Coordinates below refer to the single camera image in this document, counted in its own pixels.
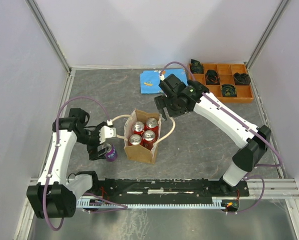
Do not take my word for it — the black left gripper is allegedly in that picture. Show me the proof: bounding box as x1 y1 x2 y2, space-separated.
76 121 109 160

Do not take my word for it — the purple soda can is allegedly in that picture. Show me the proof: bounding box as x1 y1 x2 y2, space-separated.
105 144 118 162

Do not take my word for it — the red cola can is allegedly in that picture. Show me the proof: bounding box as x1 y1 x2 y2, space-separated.
142 130 157 150
145 117 159 135
132 121 145 137
128 134 143 146

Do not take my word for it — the canvas bag with cat print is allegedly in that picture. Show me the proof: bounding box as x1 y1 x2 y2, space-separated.
111 109 176 164

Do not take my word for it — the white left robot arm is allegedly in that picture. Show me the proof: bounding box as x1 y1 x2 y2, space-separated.
26 108 116 219

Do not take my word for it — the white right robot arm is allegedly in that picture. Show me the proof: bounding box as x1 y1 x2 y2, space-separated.
154 74 271 196

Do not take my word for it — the blue printed cloth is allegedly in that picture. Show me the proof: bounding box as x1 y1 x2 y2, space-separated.
139 68 187 95

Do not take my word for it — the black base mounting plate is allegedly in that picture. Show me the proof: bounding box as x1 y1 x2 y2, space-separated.
87 178 250 205

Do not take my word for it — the dark rolled sock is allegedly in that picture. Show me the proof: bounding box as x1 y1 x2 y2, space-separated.
190 59 204 74
205 69 220 85
233 72 251 86
221 84 237 98

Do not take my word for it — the orange wooden divided tray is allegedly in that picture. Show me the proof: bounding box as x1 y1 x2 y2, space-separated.
193 63 254 103

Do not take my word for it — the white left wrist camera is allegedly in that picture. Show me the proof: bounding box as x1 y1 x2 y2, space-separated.
99 119 117 144

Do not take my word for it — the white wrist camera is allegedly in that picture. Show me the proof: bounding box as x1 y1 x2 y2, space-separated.
159 71 168 81
99 119 117 144

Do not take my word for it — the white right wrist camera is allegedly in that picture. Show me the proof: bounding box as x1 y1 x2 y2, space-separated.
159 71 168 81

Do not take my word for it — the light blue cable duct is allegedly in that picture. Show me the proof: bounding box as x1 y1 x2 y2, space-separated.
76 196 225 210

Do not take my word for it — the aluminium frame rail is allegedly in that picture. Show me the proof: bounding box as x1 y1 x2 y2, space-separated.
25 0 71 73

